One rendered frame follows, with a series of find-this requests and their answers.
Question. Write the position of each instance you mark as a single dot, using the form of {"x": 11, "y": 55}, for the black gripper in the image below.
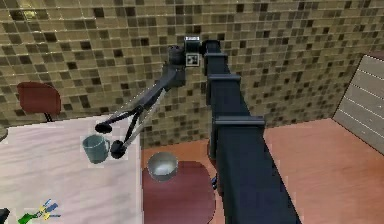
{"x": 175, "y": 75}

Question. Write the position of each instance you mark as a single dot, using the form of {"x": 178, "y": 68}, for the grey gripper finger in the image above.
{"x": 117, "y": 150}

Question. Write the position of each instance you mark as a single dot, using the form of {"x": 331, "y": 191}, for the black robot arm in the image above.
{"x": 246, "y": 160}

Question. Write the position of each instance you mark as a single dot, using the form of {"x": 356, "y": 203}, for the teal mug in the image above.
{"x": 96, "y": 150}

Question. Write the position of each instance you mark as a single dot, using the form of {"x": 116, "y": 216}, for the silver metal bowl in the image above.
{"x": 162, "y": 167}

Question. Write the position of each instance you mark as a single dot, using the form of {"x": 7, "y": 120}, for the pale wooden table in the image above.
{"x": 60, "y": 180}

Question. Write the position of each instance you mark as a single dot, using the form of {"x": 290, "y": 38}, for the green blue yellow object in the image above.
{"x": 39, "y": 213}

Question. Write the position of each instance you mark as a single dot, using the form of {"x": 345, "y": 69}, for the small black object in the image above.
{"x": 4, "y": 216}

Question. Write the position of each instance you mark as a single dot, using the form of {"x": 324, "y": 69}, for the grey slatted panel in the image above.
{"x": 365, "y": 103}

